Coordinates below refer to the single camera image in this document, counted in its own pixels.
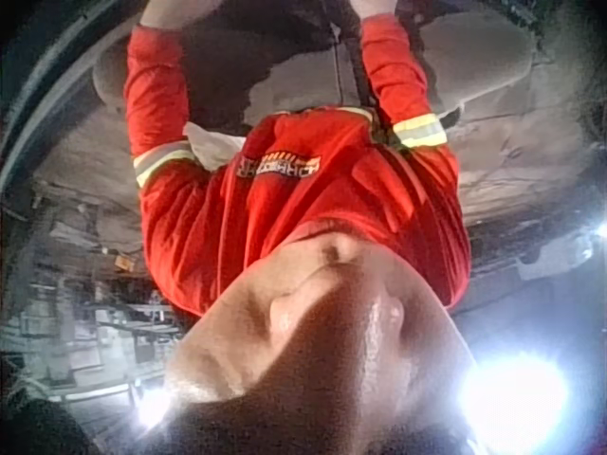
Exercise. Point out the black curved tyre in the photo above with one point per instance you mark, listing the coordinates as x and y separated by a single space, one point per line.
42 80

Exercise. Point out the cluttered workshop shelves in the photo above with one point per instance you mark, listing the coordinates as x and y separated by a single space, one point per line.
85 303

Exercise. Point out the bright work lamp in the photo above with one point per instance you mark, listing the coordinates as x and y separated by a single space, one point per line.
514 395

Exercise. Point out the white cloth rag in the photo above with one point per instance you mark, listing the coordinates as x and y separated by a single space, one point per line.
213 147

